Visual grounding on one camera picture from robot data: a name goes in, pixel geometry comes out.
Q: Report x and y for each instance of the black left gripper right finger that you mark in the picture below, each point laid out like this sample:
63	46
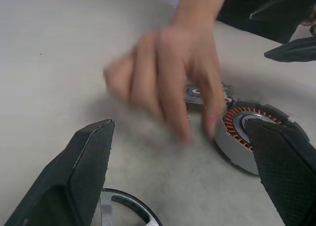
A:
284	166

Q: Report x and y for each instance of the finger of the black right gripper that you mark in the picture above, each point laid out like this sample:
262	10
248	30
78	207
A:
296	52
284	12

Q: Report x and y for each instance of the grey motor lid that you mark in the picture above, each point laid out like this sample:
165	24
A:
192	94

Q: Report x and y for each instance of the person's bare hand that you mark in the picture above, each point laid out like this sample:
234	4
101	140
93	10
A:
177	68

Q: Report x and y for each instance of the grey motor housing copper windings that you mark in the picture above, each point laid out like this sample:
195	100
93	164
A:
229	142

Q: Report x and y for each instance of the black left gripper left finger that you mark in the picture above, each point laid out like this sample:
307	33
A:
74	176

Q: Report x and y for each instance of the person's dark clothing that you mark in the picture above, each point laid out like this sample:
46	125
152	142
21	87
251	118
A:
237	9

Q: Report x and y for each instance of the silver spoked rotor black rim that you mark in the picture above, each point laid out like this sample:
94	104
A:
105	206

